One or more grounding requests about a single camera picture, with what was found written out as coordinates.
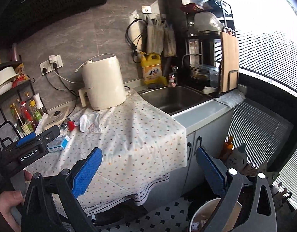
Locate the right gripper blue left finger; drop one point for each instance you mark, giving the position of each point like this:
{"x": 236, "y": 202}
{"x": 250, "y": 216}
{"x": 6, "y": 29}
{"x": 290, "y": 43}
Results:
{"x": 84, "y": 170}

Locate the black spice rack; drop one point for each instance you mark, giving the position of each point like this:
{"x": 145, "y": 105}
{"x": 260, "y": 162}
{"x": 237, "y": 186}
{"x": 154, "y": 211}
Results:
{"x": 15, "y": 87}

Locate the wall power socket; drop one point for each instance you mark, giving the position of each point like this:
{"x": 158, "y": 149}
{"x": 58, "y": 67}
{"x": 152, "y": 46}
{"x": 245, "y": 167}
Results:
{"x": 53, "y": 63}

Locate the stainless steel sink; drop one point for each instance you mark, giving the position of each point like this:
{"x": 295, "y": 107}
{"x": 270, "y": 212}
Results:
{"x": 173, "y": 100}

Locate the cream electric kettle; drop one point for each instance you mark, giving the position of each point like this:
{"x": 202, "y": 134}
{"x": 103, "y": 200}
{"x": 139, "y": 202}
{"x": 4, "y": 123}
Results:
{"x": 103, "y": 84}

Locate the hanging cloth bags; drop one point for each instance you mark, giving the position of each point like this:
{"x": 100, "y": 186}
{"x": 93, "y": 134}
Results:
{"x": 160, "y": 38}

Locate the orange pump bottle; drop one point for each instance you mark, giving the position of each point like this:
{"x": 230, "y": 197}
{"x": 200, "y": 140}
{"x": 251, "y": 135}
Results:
{"x": 226, "y": 149}

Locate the white plastic wrapper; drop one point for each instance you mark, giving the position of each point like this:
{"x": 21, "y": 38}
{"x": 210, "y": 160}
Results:
{"x": 90, "y": 123}

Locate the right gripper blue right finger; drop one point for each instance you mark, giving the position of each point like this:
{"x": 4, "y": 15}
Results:
{"x": 214, "y": 171}

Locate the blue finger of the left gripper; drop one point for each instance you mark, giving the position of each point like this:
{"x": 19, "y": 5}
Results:
{"x": 25, "y": 139}

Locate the black dish rack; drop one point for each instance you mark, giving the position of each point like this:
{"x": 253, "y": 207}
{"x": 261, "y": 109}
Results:
{"x": 202, "y": 62}

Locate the yellow dish detergent bottle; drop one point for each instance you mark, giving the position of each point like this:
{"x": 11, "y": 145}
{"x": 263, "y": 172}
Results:
{"x": 152, "y": 69}

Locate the person's left hand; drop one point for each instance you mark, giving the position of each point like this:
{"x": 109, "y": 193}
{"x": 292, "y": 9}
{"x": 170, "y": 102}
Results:
{"x": 8, "y": 200}

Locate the wooden cutting board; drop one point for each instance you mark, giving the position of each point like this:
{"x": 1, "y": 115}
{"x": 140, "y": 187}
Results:
{"x": 230, "y": 62}

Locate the blue white cardboard box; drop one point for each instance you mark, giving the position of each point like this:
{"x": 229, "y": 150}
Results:
{"x": 58, "y": 144}

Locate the white bowl on rack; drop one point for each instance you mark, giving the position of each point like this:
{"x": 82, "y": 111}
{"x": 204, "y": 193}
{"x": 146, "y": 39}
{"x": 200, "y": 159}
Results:
{"x": 207, "y": 22}

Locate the polka dot tablecloth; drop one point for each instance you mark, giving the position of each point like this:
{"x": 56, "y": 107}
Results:
{"x": 141, "y": 145}

